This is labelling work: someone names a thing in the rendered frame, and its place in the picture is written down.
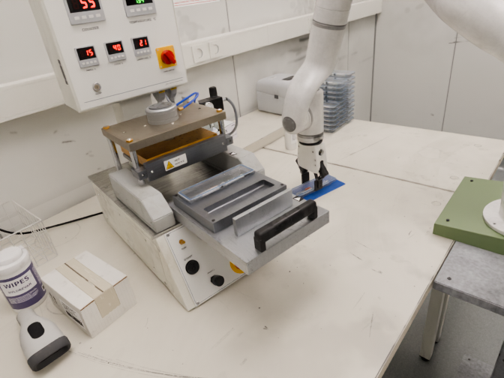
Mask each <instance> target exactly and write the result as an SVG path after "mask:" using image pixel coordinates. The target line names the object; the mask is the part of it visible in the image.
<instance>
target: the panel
mask: <svg viewBox="0 0 504 378"><path fill-rule="evenodd" d="M163 235H164V237H165V239H166V242H167V244H168V246H169V249H170V250H171V253H172V255H173V257H174V260H175V262H176V264H177V266H178V269H179V271H180V273H181V276H182V277H183V280H184V282H185V284H186V287H187V289H188V292H189V293H190V296H191V298H192V300H193V303H194V305H195V307H197V306H198V305H200V304H202V303H203V302H204V301H206V300H207V299H210V298H211V297H212V296H214V295H215V294H217V293H219V292H220V291H221V290H223V289H224V288H226V287H228V286H229V285H230V284H232V283H234V282H235V281H237V280H238V279H239V278H241V277H243V276H244V275H246V273H244V272H243V271H242V270H241V269H238V268H236V267H235V265H234V264H233V263H232V262H230V261H229V260H228V259H227V258H225V257H224V256H223V255H221V254H220V253H218V252H217V251H216V250H215V249H214V248H213V247H211V246H210V245H209V244H207V243H206V242H204V241H202V240H200V239H198V238H197V235H195V234H194V233H193V232H191V231H190V230H189V229H188V228H187V227H185V226H184V225H181V226H179V227H177V228H175V229H173V230H171V231H169V232H167V233H165V234H163ZM191 261H195V262H197V263H198V264H199V270H198V272H196V273H194V274H191V273H190V272H189V271H188V269H187V267H188V263H189V262H191ZM213 275H220V276H223V278H224V283H223V285H222V286H215V285H214V284H213V283H212V282H211V277H212V276H213Z"/></svg>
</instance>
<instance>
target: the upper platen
mask: <svg viewBox="0 0 504 378"><path fill-rule="evenodd" d="M217 135H218V134H217V133H215V132H212V131H210V130H206V129H204V128H202V127H201V128H198V129H196V130H192V131H190V132H187V133H183V134H181V135H178V136H175V137H173V138H170V139H166V140H164V141H162V142H158V143H155V144H153V145H150V146H147V147H145V148H141V149H138V150H136V153H137V156H138V158H139V163H140V166H141V167H143V163H145V162H147V161H151V160H153V159H155V158H159V157H161V156H164V155H167V154H169V153H171V152H175V151H177V150H179V149H183V148H185V147H188V146H191V145H193V144H195V143H199V142H201V141H203V140H207V139H209V138H212V137H215V136H217ZM121 151H122V152H124V153H123V156H124V157H125V158H127V159H128V160H129V161H131V162H132V160H131V156H130V153H129V151H128V150H127V149H125V148H123V147H121ZM143 168H144V167H143Z"/></svg>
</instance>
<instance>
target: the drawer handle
mask: <svg viewBox="0 0 504 378"><path fill-rule="evenodd" d="M306 217H309V218H312V219H316V218H317V217H318V215H317V203H316V201H314V200H312V199H309V200H307V201H305V202H303V203H302V204H300V205H298V206H296V207H295V208H293V209H291V210H290V211H288V212H287V213H285V214H282V215H281V216H280V217H278V218H276V219H274V220H273V221H271V222H269V223H267V224H266V225H264V226H262V227H260V228H259V229H257V230H256V231H255V232H254V237H253V240H254V245H255V248H256V249H257V250H258V251H260V252H261V253H262V252H263V251H265V250H266V242H267V241H268V240H269V239H272V238H273V237H275V236H276V235H278V234H279V233H282V232H283V231H284V230H286V229H288V228H289V227H291V226H292V225H294V224H296V223H298V222H299V221H301V220H302V219H304V218H306Z"/></svg>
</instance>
